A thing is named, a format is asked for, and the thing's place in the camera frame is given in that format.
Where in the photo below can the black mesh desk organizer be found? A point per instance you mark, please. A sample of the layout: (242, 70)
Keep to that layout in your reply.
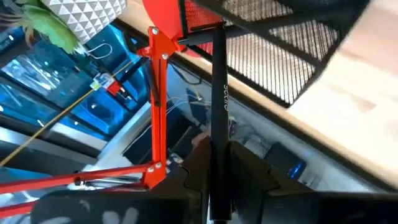
(280, 62)

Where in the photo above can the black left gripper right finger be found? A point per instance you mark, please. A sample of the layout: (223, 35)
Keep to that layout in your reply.
(248, 186)

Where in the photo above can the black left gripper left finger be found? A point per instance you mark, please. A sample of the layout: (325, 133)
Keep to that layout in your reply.
(196, 186)

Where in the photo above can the red desk lamp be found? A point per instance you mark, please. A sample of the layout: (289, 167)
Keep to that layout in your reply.
(158, 109)

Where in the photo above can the white triangle-patterned plant pot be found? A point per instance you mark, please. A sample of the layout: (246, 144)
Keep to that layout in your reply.
(90, 15)

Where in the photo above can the green succulent plant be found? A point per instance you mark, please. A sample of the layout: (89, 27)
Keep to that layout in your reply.
(49, 28)

